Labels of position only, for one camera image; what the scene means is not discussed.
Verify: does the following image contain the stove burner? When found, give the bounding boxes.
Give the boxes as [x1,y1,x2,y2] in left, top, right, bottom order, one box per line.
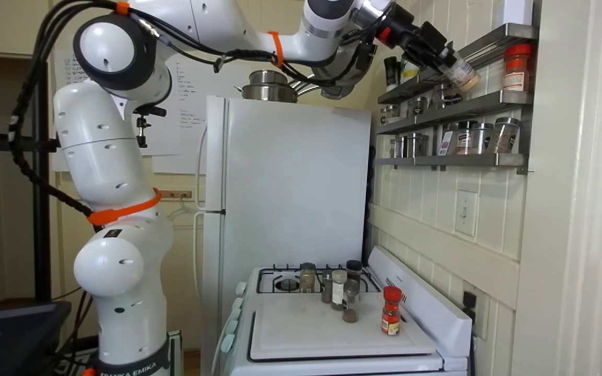
[256,264,381,295]

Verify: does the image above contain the clear spice jar beige contents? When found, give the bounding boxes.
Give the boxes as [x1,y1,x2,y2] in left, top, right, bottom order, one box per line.
[443,51,481,93]

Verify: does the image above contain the white cutting board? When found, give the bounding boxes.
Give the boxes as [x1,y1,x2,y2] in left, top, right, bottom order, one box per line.
[249,291,437,362]

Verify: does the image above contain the white label spice jar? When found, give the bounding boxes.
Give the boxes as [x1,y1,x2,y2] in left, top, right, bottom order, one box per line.
[331,269,348,311]

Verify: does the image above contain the stack of steel pots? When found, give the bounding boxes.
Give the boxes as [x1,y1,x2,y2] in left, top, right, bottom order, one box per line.
[235,69,323,103]

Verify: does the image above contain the clear jar dark contents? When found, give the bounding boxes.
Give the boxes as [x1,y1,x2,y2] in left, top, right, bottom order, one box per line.
[342,280,361,323]

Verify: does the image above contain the refrigerator door handle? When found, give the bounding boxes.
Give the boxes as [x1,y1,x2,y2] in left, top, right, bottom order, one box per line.
[192,211,203,299]
[194,124,209,212]

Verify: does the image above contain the white box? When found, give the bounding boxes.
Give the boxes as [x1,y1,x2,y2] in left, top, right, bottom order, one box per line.
[493,0,535,29]

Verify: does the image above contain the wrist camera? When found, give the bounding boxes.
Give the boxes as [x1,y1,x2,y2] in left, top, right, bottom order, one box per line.
[354,42,380,74]

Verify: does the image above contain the clear jar silver lid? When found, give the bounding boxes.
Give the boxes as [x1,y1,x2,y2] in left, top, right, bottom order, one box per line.
[488,117,521,154]
[470,123,494,155]

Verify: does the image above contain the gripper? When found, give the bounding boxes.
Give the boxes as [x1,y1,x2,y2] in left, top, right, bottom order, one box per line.
[383,4,458,75]

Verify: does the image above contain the row of metal tins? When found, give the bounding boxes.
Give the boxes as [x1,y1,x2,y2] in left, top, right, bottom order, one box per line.
[389,133,431,159]

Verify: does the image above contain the yellow white spice container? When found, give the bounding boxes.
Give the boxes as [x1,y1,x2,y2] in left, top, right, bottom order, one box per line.
[400,56,421,84]

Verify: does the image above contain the large red lid spice jar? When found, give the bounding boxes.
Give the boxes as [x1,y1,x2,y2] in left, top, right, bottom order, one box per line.
[502,44,534,93]

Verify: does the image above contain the white refrigerator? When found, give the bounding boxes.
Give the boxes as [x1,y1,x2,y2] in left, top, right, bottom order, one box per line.
[192,96,373,376]

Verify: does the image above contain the clear jar black lid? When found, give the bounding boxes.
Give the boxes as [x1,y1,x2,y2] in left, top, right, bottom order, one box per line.
[455,121,478,155]

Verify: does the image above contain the camera on mount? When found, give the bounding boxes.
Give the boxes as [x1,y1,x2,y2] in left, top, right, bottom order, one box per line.
[133,104,168,149]

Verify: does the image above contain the metal wall spice rack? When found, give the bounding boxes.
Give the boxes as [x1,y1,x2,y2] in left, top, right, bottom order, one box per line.
[373,23,540,175]

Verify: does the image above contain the dark grey box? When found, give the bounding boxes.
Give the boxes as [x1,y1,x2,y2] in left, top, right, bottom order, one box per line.
[0,300,73,376]

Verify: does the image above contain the small glass jar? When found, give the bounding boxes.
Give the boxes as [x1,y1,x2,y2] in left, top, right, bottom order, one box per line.
[408,96,430,117]
[379,104,401,126]
[432,84,464,109]

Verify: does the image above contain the white gas stove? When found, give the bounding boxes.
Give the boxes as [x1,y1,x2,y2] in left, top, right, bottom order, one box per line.
[216,245,474,376]

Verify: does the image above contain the light switch plate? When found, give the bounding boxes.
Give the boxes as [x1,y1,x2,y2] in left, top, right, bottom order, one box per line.
[454,189,480,238]

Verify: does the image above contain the purple label spice packet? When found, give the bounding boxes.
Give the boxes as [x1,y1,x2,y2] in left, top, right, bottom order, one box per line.
[438,130,457,156]

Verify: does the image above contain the dark bottle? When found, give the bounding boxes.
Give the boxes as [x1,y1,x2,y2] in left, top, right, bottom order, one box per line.
[383,56,400,92]

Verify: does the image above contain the spice jar yellowish contents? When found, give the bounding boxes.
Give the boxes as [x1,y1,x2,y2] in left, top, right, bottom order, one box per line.
[299,262,317,293]

